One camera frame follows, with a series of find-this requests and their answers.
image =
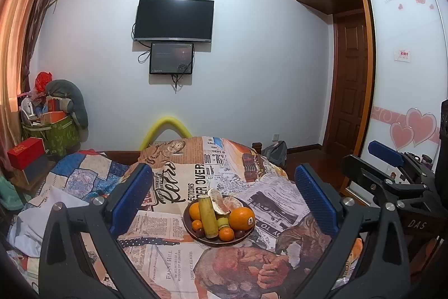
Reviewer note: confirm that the orange with black sticker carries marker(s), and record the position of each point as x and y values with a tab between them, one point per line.
239	218

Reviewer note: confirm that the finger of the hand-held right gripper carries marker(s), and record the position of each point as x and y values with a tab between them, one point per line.
364	173
385	152

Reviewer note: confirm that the dark purple plate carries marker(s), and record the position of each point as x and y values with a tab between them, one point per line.
213	241

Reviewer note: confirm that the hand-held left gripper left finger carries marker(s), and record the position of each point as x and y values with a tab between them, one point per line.
134	197

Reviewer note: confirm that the white fan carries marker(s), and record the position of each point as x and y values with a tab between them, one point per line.
28	110

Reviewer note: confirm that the black wall television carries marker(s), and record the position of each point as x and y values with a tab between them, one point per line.
173	18

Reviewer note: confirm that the brown wooden door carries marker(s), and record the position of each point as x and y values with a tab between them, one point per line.
348	81

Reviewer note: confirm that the yellow foam tube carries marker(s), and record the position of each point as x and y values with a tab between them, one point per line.
168	119

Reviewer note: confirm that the red box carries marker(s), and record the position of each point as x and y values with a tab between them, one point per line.
26	153

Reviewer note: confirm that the small mandarin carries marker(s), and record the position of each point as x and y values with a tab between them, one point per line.
226	233
197	225

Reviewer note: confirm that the peeled pomelo wedge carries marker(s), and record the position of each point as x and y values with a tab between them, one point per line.
233	203
217	201

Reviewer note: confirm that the wooden bed footboard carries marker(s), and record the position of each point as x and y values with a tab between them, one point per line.
119	155

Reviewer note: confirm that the orange box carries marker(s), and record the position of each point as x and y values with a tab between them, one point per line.
54	117

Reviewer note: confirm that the brown curtain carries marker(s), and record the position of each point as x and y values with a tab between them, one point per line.
17	39

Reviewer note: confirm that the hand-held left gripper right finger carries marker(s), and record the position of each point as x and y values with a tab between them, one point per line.
316	201

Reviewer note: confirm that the red plastic bag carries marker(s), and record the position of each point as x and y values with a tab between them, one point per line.
42	80

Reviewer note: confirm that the grey pillow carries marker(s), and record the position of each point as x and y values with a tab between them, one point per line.
78	106

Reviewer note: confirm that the green fabric bag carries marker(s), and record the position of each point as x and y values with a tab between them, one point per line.
61	138

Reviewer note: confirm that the white paper label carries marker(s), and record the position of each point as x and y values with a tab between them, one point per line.
402	55

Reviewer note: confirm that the blue patchwork blanket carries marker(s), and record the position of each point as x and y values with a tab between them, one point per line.
80	176

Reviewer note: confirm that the small black monitor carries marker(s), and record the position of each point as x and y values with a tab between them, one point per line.
171	58

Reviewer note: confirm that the grey bag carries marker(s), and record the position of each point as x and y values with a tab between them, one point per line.
274	152

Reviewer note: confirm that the newspaper print tablecloth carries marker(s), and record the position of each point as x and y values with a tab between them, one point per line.
224	267

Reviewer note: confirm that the teal cloth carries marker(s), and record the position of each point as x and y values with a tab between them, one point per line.
8	197

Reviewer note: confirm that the white cloth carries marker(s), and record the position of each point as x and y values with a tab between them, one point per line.
28	229

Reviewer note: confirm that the banana piece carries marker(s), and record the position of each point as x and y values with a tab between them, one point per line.
222	222
207	218

